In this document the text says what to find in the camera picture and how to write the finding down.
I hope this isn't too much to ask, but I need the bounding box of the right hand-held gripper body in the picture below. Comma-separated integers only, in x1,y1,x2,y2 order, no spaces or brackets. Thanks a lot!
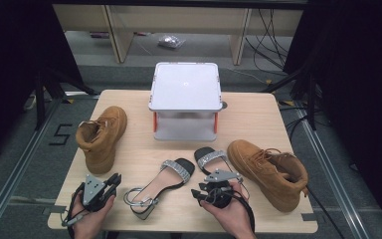
203,168,244,210

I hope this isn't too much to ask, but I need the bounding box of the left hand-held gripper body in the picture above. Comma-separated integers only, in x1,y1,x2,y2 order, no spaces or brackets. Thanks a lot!
82,173,114,213

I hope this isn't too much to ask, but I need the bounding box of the black sandal with glitter strap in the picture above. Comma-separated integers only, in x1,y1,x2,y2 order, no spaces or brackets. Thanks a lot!
193,146,251,201
123,157,196,221

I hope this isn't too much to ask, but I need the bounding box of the tan suede boot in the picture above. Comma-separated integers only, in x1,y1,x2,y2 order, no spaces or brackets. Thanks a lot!
75,105,128,175
227,138,310,213

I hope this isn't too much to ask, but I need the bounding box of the white two-tier shoe rack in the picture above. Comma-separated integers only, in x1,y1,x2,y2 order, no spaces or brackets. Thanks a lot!
147,62,224,142

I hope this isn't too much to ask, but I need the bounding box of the person's right hand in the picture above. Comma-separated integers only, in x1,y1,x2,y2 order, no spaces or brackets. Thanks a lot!
200,181,257,239

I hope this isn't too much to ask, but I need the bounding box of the person's left hand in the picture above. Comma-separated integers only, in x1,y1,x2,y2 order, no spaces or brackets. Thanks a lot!
70,193,116,239

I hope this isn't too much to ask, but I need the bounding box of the black metal stand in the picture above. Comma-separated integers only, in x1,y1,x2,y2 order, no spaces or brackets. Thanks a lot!
261,63,317,131
34,66,97,131

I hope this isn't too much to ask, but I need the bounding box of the clear plastic bag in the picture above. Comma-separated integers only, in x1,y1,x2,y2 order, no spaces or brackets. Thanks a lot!
157,34,187,50

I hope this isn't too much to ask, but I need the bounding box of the black curtain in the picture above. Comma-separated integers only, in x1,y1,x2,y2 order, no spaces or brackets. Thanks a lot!
283,0,382,230
0,0,85,167

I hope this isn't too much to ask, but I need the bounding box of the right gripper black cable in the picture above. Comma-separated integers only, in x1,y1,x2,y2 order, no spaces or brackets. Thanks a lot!
227,185,257,234

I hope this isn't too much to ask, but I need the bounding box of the metal floor rail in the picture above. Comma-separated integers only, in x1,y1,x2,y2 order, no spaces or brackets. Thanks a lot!
0,98,64,239
294,106,372,239

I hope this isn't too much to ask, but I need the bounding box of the thin black floor cable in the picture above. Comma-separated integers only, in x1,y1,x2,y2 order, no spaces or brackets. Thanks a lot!
306,187,346,239

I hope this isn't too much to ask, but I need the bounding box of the bundle of black cables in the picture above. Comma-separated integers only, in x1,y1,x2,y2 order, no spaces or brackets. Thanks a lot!
245,8,291,73

